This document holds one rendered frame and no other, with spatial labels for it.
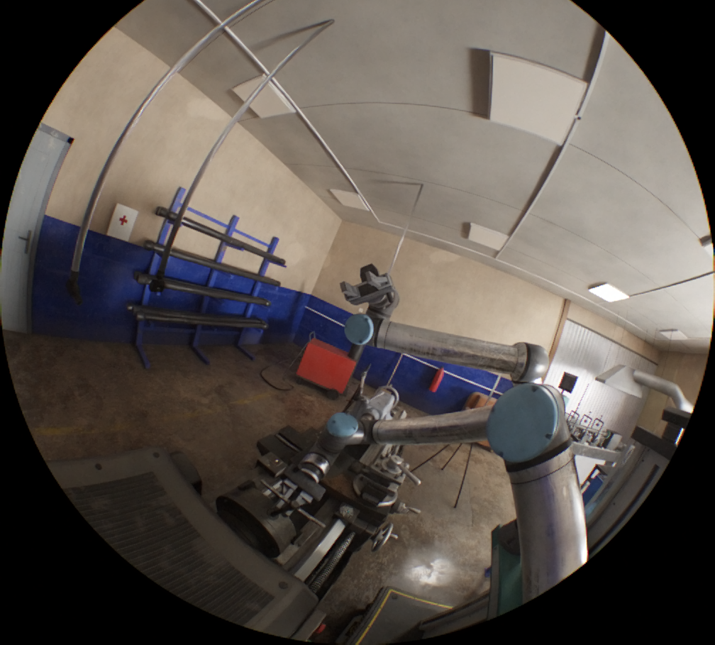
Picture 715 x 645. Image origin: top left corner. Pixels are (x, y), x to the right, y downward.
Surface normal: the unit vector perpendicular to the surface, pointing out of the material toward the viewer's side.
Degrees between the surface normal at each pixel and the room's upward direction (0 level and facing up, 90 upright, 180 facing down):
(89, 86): 90
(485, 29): 180
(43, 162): 90
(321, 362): 90
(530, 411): 85
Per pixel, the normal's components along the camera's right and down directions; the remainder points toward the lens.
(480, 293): -0.35, -0.16
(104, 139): 0.86, 0.34
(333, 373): -0.04, -0.04
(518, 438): -0.81, -0.44
